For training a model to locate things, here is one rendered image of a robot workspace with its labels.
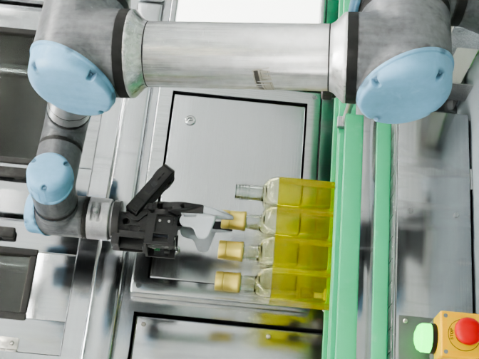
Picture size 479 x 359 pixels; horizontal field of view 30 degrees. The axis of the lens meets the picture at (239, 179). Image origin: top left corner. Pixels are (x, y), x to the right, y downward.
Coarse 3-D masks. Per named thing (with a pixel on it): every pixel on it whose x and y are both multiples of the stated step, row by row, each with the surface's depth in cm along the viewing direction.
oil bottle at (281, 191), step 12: (276, 180) 161; (288, 180) 161; (300, 180) 161; (312, 180) 161; (264, 192) 161; (276, 192) 160; (288, 192) 160; (300, 192) 160; (312, 192) 160; (324, 192) 160; (264, 204) 162; (276, 204) 160; (288, 204) 160; (300, 204) 160; (312, 204) 159; (324, 204) 160
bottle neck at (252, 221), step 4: (248, 216) 159; (252, 216) 160; (256, 216) 160; (248, 220) 159; (252, 220) 159; (256, 220) 159; (248, 224) 159; (252, 224) 159; (256, 224) 159; (248, 228) 160; (252, 228) 160; (256, 228) 160
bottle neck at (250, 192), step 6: (240, 186) 162; (246, 186) 162; (252, 186) 162; (258, 186) 162; (240, 192) 161; (246, 192) 161; (252, 192) 161; (258, 192) 161; (240, 198) 162; (246, 198) 162; (252, 198) 162; (258, 198) 162
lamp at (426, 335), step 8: (416, 328) 134; (424, 328) 132; (432, 328) 132; (416, 336) 133; (424, 336) 132; (432, 336) 132; (416, 344) 133; (424, 344) 132; (432, 344) 131; (424, 352) 133; (432, 352) 132
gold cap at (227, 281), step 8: (216, 272) 155; (224, 272) 155; (232, 272) 156; (216, 280) 154; (224, 280) 154; (232, 280) 154; (240, 280) 154; (216, 288) 155; (224, 288) 155; (232, 288) 154
